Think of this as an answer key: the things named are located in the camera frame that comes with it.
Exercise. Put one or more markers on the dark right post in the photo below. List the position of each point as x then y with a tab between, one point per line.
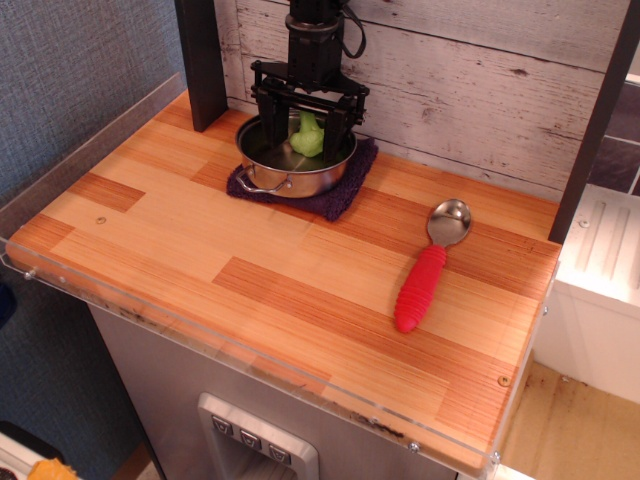
605	104

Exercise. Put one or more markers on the clear acrylic edge guard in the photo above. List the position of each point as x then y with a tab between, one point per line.
317	321

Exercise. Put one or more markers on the silver dispenser panel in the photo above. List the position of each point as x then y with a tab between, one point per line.
255	440

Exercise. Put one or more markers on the white toy sink unit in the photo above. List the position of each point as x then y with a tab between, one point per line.
590	329

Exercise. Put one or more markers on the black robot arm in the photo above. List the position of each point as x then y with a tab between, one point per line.
319	14

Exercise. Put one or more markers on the grey toy fridge cabinet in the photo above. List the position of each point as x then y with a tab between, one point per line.
166	382

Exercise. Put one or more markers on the green toy squash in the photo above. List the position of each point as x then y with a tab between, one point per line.
309	139

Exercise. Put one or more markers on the purple knitted cloth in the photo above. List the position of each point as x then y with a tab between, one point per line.
332	204

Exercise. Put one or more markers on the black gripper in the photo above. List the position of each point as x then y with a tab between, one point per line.
310	79

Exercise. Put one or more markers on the stainless steel pot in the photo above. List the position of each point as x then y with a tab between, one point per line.
280	171

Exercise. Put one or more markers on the yellow object bottom left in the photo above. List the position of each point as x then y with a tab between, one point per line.
50	469

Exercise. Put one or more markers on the red-handled metal spoon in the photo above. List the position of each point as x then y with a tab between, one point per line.
448	224

